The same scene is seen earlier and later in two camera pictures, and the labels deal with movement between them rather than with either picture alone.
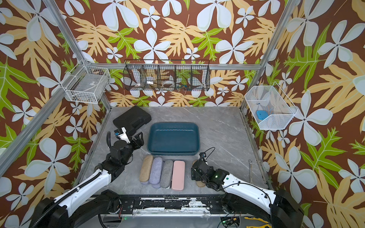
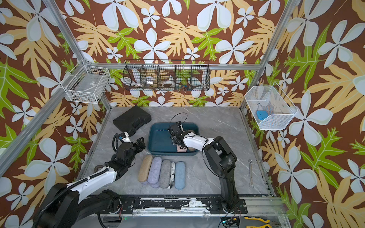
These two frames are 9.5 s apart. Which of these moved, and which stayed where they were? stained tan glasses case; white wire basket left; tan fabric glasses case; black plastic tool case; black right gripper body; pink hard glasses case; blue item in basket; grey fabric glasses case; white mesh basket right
Moved: black right gripper body; stained tan glasses case; pink hard glasses case
Stayed: white wire basket left; grey fabric glasses case; white mesh basket right; tan fabric glasses case; blue item in basket; black plastic tool case
